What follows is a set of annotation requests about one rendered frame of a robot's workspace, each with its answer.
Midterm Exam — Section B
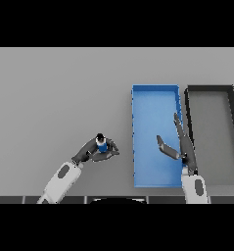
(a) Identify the dark grey bin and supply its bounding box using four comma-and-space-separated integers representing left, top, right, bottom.
184, 84, 234, 186

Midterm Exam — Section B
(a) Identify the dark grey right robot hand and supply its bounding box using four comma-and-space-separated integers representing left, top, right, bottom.
156, 112, 199, 175

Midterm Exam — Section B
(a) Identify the blue bin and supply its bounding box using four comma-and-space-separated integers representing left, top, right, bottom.
131, 84, 186, 188

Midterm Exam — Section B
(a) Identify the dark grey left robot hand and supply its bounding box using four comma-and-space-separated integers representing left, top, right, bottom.
70, 136, 120, 167

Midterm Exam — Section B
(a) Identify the blue pipe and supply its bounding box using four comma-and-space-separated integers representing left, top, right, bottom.
95, 132, 109, 154

